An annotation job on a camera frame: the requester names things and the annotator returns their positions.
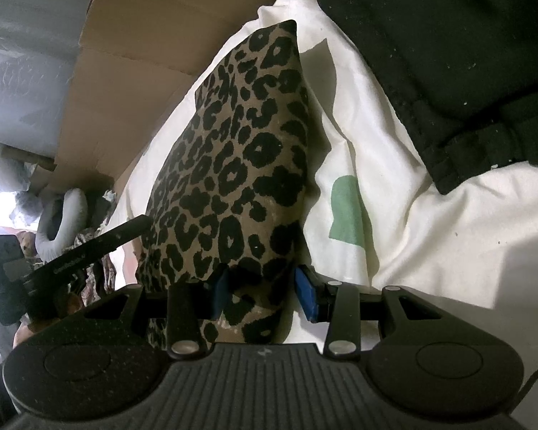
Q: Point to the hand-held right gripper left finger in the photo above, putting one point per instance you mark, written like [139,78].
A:
[219,293]

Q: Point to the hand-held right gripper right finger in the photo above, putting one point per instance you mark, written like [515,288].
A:
[302,293]

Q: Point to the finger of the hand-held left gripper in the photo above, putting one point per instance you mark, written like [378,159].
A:
[94,246]

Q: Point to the leopard print garment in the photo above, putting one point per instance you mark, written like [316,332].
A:
[233,165]

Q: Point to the black folded clothes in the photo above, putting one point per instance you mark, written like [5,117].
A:
[453,53]

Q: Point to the person's left hand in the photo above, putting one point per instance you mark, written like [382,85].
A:
[71,305]

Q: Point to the floral patterned garment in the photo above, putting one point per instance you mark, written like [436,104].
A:
[92,282]

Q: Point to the grey neck pillow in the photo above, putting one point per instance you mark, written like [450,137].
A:
[74,206]

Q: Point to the dark cloth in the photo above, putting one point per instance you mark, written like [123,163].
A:
[101,201]

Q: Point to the brown teddy bear toy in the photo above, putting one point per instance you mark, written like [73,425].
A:
[27,246]

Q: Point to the white pillow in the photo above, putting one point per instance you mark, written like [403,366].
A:
[4,165]

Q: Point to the bear printed blanket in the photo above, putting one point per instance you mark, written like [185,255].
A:
[430,242]

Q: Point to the brown cardboard sheet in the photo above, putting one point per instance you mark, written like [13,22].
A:
[130,76]

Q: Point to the grey upright mattress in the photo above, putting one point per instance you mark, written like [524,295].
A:
[27,76]

